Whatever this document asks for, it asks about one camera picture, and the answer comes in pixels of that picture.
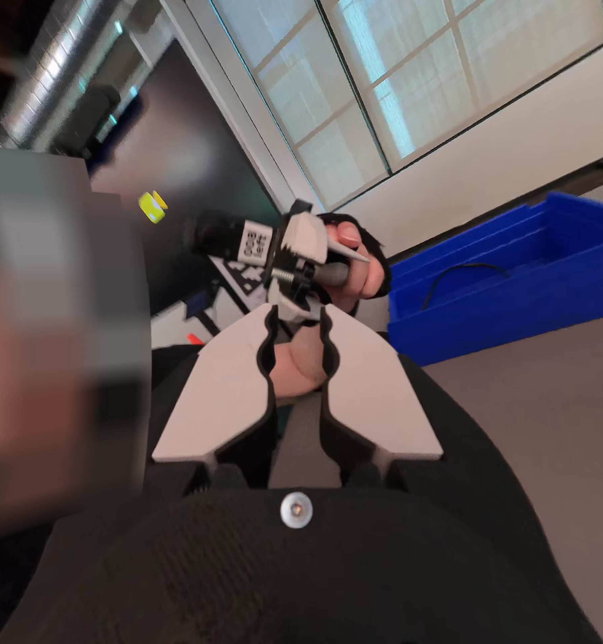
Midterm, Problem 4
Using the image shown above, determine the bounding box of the blue plastic bin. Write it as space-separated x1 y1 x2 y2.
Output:
387 191 603 367

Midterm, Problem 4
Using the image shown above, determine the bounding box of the silver spiral air duct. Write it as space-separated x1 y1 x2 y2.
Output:
0 0 113 149

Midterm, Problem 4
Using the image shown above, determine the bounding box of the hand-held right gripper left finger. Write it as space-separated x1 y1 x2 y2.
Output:
152 306 278 464

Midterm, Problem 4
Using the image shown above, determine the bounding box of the person's left forearm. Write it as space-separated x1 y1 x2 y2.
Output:
270 329 332 400

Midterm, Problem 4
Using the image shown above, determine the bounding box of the black partition panel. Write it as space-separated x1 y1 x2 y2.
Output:
87 38 282 323

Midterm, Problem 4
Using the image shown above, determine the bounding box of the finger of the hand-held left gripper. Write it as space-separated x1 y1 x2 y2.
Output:
284 210 371 266
268 288 327 324

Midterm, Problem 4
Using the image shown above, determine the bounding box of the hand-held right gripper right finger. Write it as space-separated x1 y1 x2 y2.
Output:
319 306 444 463

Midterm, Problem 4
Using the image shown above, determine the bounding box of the framed marker sign on stand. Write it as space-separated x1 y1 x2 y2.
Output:
208 254 273 315

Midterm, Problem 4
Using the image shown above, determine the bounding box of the yellow green sticker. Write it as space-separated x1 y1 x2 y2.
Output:
138 190 169 225

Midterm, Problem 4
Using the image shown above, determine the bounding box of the black cable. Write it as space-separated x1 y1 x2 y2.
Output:
421 263 510 312

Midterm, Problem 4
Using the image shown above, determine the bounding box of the white framed window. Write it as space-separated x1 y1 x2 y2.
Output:
211 0 603 207

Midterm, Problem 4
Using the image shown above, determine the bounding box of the person's left hand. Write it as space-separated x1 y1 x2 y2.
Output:
324 221 386 315

